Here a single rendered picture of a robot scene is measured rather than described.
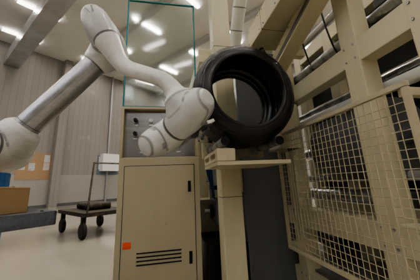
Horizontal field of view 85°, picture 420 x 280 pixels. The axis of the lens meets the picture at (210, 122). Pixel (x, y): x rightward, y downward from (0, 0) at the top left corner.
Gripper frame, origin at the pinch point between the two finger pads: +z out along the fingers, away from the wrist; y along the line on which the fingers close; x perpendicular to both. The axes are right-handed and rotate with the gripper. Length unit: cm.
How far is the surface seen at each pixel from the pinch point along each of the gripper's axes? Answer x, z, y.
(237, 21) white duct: 13, 120, -78
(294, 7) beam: 56, 52, -31
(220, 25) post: 11, 70, -63
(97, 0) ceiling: -379, 443, -610
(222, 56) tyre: 16.9, 19.4, -26.4
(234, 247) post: -39, 15, 65
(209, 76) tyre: 8.4, 10.0, -20.1
